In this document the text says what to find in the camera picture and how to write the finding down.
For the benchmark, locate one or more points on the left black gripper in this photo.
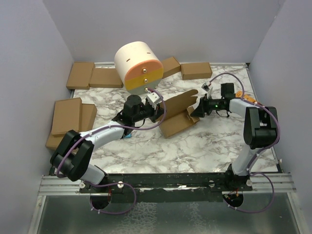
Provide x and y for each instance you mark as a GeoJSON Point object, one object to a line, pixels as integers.
{"type": "Point", "coordinates": [157, 113]}

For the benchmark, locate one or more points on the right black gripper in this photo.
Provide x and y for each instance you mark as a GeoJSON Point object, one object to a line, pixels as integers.
{"type": "Point", "coordinates": [199, 111]}

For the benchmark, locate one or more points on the cardboard box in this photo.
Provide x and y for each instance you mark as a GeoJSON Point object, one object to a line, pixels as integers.
{"type": "Point", "coordinates": [80, 76]}
{"type": "Point", "coordinates": [67, 116]}
{"type": "Point", "coordinates": [105, 78]}
{"type": "Point", "coordinates": [178, 116]}
{"type": "Point", "coordinates": [170, 67]}
{"type": "Point", "coordinates": [198, 70]}
{"type": "Point", "coordinates": [89, 112]}

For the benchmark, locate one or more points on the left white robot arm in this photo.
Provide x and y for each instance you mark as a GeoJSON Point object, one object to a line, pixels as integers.
{"type": "Point", "coordinates": [72, 156]}

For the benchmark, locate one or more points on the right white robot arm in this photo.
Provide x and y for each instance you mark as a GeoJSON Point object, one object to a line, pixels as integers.
{"type": "Point", "coordinates": [260, 130]}

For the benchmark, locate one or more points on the orange paperback book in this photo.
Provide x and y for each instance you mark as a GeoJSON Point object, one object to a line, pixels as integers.
{"type": "Point", "coordinates": [247, 98]}

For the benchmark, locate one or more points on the round pastel drawer cabinet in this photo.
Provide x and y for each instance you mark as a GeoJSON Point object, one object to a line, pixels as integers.
{"type": "Point", "coordinates": [138, 67]}

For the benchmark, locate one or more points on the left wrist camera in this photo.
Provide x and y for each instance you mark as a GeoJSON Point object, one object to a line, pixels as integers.
{"type": "Point", "coordinates": [154, 99]}

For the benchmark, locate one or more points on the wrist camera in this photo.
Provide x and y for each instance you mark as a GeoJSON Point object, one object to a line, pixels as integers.
{"type": "Point", "coordinates": [208, 87]}
{"type": "Point", "coordinates": [154, 99]}

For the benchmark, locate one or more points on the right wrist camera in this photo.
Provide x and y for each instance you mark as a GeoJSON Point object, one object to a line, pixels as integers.
{"type": "Point", "coordinates": [208, 87]}

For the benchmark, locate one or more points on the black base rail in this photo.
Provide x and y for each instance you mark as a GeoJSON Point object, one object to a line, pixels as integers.
{"type": "Point", "coordinates": [168, 187]}

